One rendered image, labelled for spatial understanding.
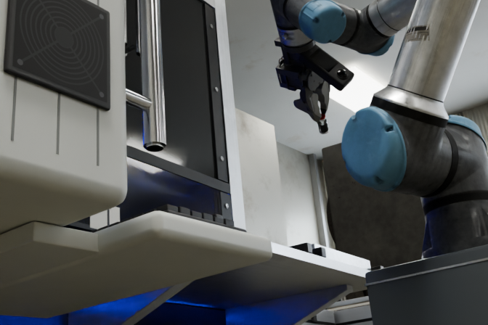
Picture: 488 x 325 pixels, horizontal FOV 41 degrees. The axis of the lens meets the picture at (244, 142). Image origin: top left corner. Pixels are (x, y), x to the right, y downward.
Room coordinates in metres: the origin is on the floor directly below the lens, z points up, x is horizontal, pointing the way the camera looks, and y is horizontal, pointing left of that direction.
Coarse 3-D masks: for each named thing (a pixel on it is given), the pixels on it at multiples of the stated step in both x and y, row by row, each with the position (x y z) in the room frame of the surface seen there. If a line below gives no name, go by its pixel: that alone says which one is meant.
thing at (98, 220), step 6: (114, 210) 1.33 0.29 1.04; (90, 216) 1.28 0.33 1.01; (96, 216) 1.29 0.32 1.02; (102, 216) 1.30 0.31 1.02; (114, 216) 1.33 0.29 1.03; (90, 222) 1.28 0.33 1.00; (96, 222) 1.29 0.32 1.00; (102, 222) 1.30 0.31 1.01; (114, 222) 1.33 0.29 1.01; (96, 228) 1.29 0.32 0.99
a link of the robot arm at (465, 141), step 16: (448, 128) 0.94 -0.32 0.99; (464, 128) 0.95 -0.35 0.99; (464, 144) 0.93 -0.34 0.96; (480, 144) 0.96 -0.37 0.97; (464, 160) 0.93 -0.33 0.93; (480, 160) 0.95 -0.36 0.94; (448, 176) 0.93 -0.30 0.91; (464, 176) 0.94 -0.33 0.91; (480, 176) 0.95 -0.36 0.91; (432, 192) 0.95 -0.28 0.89; (448, 192) 0.95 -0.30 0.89
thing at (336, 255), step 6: (312, 246) 1.29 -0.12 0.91; (318, 246) 1.30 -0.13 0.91; (330, 252) 1.34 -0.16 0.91; (336, 252) 1.36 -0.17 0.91; (342, 252) 1.39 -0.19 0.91; (330, 258) 1.34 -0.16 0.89; (336, 258) 1.36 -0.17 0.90; (342, 258) 1.38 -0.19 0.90; (348, 258) 1.41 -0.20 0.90; (354, 258) 1.43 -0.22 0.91; (360, 258) 1.46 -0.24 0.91; (354, 264) 1.43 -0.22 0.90; (360, 264) 1.46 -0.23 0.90; (366, 264) 1.48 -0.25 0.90
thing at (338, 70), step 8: (312, 48) 1.17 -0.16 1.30; (320, 48) 1.17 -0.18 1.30; (304, 56) 1.16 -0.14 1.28; (312, 56) 1.16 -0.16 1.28; (320, 56) 1.17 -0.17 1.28; (328, 56) 1.17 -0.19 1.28; (304, 64) 1.18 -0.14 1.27; (312, 64) 1.17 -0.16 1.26; (320, 64) 1.17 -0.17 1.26; (328, 64) 1.17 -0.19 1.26; (336, 64) 1.17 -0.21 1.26; (320, 72) 1.17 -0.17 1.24; (328, 72) 1.17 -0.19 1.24; (336, 72) 1.17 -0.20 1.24; (344, 72) 1.17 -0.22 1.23; (352, 72) 1.18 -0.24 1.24; (328, 80) 1.18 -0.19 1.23; (336, 80) 1.17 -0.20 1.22; (344, 80) 1.17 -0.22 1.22; (336, 88) 1.19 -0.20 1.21
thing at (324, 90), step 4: (320, 84) 1.26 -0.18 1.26; (324, 84) 1.26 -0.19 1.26; (320, 88) 1.26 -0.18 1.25; (324, 88) 1.27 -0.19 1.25; (328, 88) 1.28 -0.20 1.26; (316, 92) 1.30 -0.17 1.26; (320, 92) 1.27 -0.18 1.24; (324, 92) 1.27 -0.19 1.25; (328, 92) 1.29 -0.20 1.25; (320, 96) 1.29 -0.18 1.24; (324, 96) 1.28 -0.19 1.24; (328, 96) 1.29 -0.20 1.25; (320, 100) 1.30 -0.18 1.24; (324, 100) 1.29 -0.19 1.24; (328, 100) 1.30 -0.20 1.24; (320, 104) 1.31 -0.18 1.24; (324, 104) 1.30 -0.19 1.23; (320, 108) 1.32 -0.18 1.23; (324, 108) 1.31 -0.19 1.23; (324, 112) 1.32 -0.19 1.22
